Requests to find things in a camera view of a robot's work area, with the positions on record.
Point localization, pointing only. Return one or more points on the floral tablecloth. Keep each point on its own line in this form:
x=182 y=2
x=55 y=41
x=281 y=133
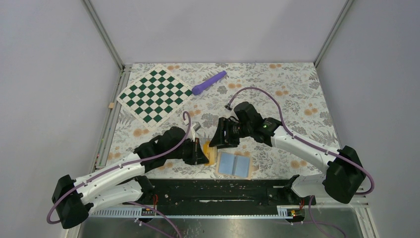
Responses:
x=295 y=86

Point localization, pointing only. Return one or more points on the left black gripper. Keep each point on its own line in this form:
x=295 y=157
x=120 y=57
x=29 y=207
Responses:
x=197 y=155

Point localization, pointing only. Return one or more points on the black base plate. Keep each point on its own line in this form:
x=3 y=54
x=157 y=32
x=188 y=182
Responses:
x=221 y=194

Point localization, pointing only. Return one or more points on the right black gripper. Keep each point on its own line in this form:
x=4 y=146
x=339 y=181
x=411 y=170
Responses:
x=219 y=139

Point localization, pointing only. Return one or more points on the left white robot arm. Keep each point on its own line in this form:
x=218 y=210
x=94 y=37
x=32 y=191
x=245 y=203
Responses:
x=75 y=199

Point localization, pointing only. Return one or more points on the yellow credit card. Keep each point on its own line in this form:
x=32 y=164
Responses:
x=210 y=153

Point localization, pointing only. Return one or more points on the green white chessboard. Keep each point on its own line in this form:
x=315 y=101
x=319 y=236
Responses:
x=155 y=96

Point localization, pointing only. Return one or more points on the white slotted cable duct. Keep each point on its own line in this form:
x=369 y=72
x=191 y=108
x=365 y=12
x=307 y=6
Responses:
x=275 y=212

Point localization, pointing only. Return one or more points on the purple cylindrical handle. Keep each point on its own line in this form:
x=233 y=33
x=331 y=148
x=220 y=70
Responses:
x=200 y=88

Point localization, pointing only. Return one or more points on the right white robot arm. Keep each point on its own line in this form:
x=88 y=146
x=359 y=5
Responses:
x=341 y=173

